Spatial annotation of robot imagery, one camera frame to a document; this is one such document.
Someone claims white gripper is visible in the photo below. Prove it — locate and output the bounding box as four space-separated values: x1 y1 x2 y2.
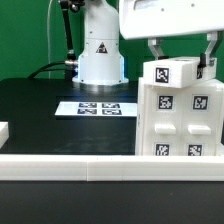
119 0 224 79

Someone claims white cabinet body box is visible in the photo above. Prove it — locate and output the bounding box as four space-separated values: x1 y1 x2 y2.
134 77 224 157

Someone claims small white cabinet top block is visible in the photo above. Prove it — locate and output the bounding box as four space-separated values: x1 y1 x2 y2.
143 57 217 88

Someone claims white cabinet door panel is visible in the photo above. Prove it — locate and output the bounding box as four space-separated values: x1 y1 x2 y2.
149 87 183 156
182 79 224 156

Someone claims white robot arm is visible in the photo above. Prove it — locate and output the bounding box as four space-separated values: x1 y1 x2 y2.
74 0 224 88

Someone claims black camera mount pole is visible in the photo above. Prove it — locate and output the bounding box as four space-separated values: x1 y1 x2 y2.
58 0 85 61

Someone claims white marker base plate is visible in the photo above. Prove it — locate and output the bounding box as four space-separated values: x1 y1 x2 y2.
55 101 137 117

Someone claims black cable bundle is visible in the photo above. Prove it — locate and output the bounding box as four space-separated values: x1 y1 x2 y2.
27 60 78 80

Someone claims white U-shaped fence frame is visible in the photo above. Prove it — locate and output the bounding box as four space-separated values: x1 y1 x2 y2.
0 121 224 182

